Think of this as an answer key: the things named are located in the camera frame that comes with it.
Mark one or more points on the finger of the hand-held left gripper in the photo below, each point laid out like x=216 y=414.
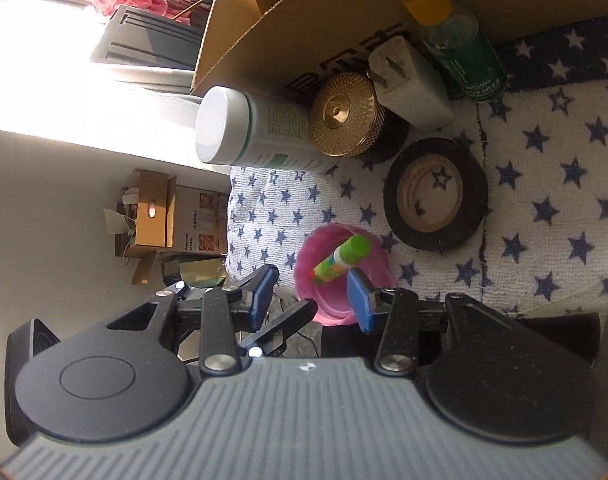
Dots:
x=284 y=321

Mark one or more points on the printed product box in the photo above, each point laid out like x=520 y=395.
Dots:
x=201 y=220

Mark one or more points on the grey slatted crate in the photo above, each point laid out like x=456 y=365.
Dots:
x=144 y=40

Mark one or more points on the white plastic bottle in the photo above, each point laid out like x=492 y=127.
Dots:
x=244 y=127

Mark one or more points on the star printed blanket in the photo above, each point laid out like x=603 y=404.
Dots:
x=543 y=170

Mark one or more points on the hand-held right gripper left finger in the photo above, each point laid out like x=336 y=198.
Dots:
x=260 y=296

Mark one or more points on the green dropper bottle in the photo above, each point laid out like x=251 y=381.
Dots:
x=456 y=45

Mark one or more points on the pink plastic cup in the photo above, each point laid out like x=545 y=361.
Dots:
x=329 y=305

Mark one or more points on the dark glass panel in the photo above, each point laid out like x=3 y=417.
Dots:
x=191 y=270

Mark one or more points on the small brown cardboard box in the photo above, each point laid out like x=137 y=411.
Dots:
x=154 y=210

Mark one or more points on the large cardboard box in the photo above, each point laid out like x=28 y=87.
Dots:
x=314 y=15

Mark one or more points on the green capped glue stick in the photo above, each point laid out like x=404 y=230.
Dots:
x=341 y=257

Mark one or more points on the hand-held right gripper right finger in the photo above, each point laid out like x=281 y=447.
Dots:
x=360 y=305

